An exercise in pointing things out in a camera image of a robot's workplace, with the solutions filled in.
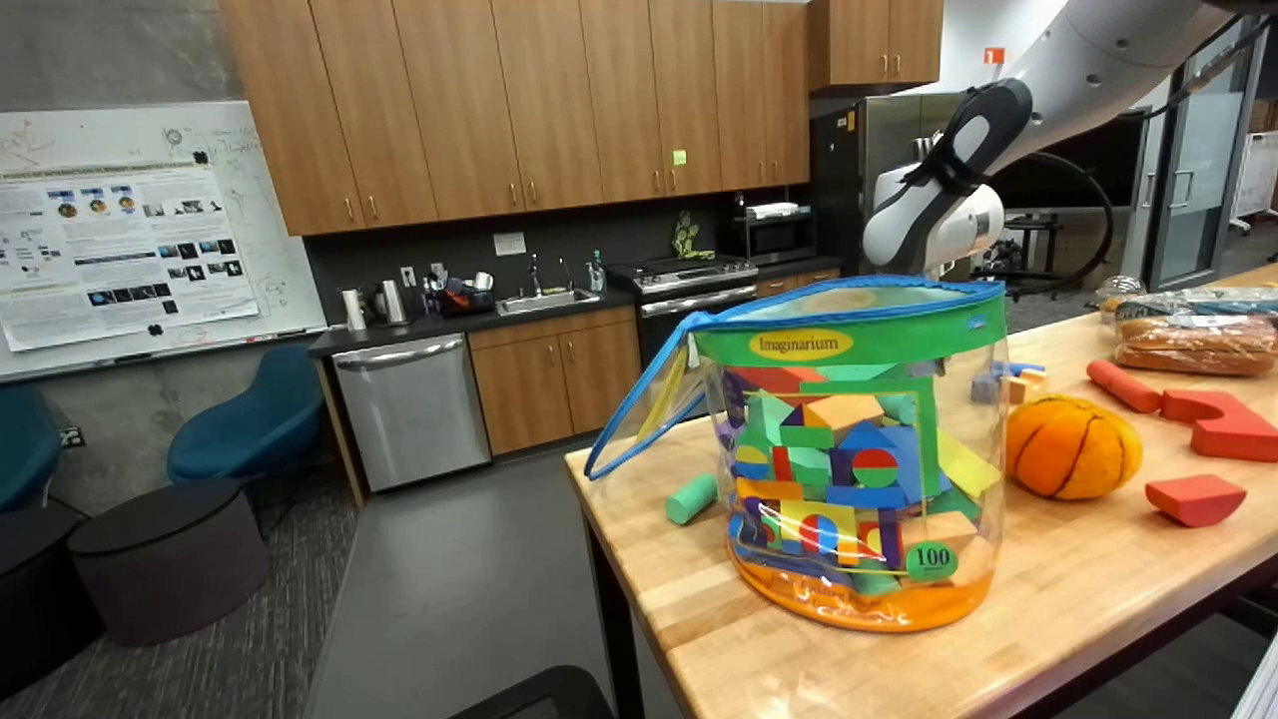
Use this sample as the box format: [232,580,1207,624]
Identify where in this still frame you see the blue lounge chair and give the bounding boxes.
[167,345,324,483]

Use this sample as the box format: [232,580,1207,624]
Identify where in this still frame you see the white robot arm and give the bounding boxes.
[862,0,1236,276]

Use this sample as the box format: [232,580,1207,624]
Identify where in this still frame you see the red notched foam block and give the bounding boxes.
[1160,391,1278,465]

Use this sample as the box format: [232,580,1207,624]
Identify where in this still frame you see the orange plush basketball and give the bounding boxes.
[1007,396,1143,505]

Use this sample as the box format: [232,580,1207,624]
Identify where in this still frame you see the green foam cylinder on table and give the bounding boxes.
[662,473,720,527]

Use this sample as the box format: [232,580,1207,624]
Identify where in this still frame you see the stainless dishwasher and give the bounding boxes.
[332,331,492,493]

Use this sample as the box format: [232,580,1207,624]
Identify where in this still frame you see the wooden cabinets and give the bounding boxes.
[472,307,638,457]
[219,0,942,238]

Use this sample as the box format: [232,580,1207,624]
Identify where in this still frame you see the kitchen stove oven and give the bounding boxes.
[620,258,757,361]

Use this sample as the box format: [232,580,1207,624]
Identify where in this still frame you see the bagged bread loaf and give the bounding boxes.
[1110,316,1278,376]

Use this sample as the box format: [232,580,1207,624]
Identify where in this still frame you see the clear plastic toy basket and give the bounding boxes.
[584,276,1007,632]

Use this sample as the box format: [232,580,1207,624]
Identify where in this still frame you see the small red foam block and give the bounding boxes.
[1147,476,1244,527]

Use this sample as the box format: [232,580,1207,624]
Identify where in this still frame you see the whiteboard with posters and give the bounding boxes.
[0,102,324,379]

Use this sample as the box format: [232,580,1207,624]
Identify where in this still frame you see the upper wooden cabinets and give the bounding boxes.
[219,0,942,238]

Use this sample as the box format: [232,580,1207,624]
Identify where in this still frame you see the black microwave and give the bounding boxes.
[726,202,816,262]

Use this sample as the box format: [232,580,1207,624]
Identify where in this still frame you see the lower wooden cabinets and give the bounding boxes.
[472,307,638,457]

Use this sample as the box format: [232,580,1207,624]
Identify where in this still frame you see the dark round ottoman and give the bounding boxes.
[69,481,266,648]

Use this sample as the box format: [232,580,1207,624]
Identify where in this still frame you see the stainless refrigerator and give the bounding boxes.
[805,91,957,276]

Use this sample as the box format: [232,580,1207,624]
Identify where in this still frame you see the red foam cylinder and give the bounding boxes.
[1086,361,1160,417]

